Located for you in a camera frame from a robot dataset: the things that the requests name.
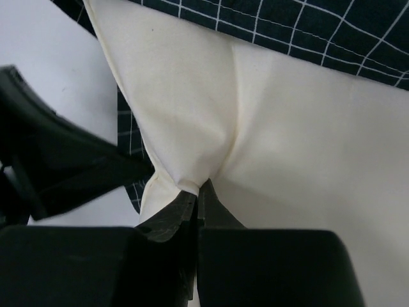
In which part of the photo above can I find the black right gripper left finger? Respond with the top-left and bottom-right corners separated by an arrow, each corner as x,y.
135,191 -> 196,243

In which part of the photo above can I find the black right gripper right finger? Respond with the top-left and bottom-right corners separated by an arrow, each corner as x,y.
197,179 -> 245,229

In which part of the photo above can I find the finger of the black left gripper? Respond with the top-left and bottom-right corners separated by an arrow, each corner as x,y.
1,65 -> 152,221

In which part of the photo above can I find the cream pillow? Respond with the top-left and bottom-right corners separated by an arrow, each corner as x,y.
84,1 -> 408,306

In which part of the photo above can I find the dark checked pillowcase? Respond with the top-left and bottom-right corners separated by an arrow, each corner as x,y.
52,0 -> 409,214

